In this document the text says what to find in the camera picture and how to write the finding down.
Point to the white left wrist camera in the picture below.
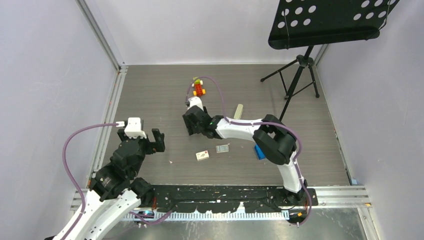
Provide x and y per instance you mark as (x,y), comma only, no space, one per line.
(133,127)

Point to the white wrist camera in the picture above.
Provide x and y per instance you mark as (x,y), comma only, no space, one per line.
(194,101)
(133,127)

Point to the blue green white brick block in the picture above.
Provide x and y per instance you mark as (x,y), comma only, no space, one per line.
(259,153)

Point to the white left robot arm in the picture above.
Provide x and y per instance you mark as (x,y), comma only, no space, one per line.
(115,190)

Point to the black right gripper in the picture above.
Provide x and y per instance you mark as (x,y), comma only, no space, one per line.
(192,128)

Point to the red green toy brick car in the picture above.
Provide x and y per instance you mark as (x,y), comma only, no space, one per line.
(197,86)

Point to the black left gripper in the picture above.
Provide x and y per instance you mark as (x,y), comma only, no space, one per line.
(158,144)

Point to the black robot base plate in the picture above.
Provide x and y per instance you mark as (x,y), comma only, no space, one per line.
(220,199)

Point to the white staple box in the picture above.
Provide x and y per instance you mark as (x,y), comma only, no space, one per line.
(203,155)

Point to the black music stand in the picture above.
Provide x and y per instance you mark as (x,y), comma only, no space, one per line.
(308,23)

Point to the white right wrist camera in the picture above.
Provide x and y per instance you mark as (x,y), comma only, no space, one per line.
(194,101)

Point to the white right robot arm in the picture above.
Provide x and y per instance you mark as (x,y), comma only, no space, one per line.
(279,144)

